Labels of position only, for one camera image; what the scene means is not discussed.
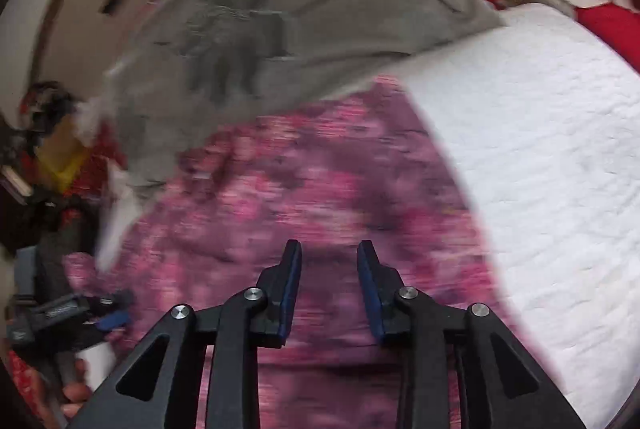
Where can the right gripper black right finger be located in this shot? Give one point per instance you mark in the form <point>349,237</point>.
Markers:
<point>456,360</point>

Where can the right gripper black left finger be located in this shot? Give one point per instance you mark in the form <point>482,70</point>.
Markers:
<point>159,383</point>

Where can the purple floral garment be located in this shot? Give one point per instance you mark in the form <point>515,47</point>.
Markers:
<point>329,176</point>

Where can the person's left hand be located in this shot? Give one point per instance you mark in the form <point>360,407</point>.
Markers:
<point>75,395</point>

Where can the clutter pile on shelf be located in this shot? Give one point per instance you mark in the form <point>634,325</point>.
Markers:
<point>53,172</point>

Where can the white quilted bed cover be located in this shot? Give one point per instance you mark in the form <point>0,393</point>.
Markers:
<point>540,120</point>

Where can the grey floral pillow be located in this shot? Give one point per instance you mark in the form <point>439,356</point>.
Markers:
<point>193,65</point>

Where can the red bed sheet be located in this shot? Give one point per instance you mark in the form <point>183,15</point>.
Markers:
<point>618,27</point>

